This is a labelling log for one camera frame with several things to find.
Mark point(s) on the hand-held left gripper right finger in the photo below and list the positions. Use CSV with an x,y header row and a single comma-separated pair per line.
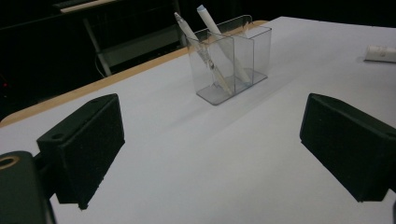
x,y
351,146

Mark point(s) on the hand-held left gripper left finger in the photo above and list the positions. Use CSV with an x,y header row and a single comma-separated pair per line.
x,y
84,146

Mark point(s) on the white tube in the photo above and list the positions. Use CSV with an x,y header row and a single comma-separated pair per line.
x,y
381,53

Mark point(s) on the clear plastic pen holder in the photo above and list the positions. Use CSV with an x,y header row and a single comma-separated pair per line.
x,y
229,62

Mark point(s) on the clear barrel pen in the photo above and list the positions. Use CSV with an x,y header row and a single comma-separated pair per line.
x,y
190,32

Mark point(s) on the white pen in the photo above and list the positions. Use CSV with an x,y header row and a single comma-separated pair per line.
x,y
211,26

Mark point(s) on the wooden table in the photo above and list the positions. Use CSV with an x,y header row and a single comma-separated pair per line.
x,y
93,86

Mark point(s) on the grey metal stand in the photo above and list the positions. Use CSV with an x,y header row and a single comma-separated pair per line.
x,y
137,46

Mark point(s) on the white board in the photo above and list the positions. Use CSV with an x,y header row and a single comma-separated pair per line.
x,y
199,161

